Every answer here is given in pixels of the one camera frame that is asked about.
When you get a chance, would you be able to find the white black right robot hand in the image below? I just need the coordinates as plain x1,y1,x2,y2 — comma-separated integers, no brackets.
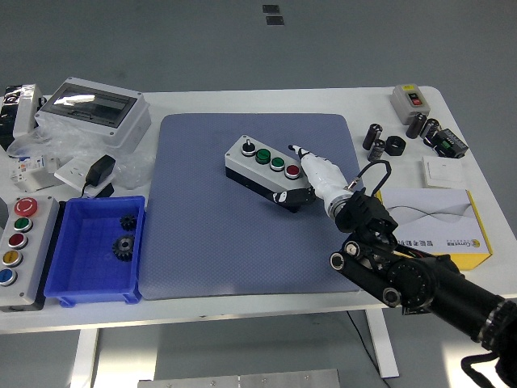
266,143,352,211

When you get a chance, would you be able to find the grey four-button control box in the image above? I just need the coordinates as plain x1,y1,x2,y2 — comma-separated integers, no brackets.
224,134,314,213

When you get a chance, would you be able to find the grey five-button control box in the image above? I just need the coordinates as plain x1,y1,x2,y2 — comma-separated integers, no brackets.
0,196,61,312

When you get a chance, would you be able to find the black cylindrical capacitor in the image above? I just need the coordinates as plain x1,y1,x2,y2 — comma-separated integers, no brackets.
362,123,384,151
419,117,441,142
406,112,428,140
368,139,387,163

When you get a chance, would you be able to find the black hex nut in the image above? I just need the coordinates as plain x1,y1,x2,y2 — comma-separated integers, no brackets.
384,135,407,157

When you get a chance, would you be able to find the yellow white carton box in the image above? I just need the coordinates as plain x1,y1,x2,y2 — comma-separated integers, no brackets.
375,188,494,271

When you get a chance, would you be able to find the black module green terminal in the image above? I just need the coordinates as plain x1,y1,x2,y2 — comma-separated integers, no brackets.
430,128,469,159

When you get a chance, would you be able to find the grey-blue table mat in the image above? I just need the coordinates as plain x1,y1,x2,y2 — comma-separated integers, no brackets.
139,112,364,301

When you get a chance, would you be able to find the white table leg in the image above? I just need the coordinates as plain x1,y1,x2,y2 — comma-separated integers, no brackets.
365,309,401,379
70,329,101,388

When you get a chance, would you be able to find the grey clear-lid distribution box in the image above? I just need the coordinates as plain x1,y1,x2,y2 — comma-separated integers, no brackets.
34,76,151,154

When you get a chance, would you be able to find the large black bevel gear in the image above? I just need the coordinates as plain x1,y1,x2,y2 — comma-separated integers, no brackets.
111,234,137,263

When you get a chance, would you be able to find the grey metal plate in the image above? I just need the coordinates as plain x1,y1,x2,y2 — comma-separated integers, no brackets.
137,368,341,388

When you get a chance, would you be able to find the black power adapter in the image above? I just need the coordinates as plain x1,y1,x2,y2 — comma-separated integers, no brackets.
80,154,117,199

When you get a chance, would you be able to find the blue plastic bin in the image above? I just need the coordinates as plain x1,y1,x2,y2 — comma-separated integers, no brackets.
43,196,146,308

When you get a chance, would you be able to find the clear plastic bag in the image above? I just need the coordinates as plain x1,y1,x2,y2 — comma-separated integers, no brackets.
6,120,157,191

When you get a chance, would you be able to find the white circuit breaker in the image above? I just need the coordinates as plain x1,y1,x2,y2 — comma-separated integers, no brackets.
8,155,61,193

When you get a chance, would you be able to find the white plastic box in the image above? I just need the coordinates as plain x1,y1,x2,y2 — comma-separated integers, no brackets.
12,86,48,138

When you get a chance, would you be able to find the shiny black foil package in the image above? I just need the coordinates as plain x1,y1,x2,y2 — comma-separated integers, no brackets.
0,83,41,151

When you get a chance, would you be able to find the grey two-button switch box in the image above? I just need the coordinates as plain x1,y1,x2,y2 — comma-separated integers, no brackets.
389,83,432,125

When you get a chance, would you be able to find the white wall switch plate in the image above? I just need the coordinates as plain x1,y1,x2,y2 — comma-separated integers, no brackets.
421,155,466,188

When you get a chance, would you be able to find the black cable under table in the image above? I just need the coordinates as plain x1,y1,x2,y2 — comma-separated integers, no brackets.
345,310,391,388

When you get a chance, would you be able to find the white wall socket plate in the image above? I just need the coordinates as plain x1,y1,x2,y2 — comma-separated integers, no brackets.
54,157,102,193

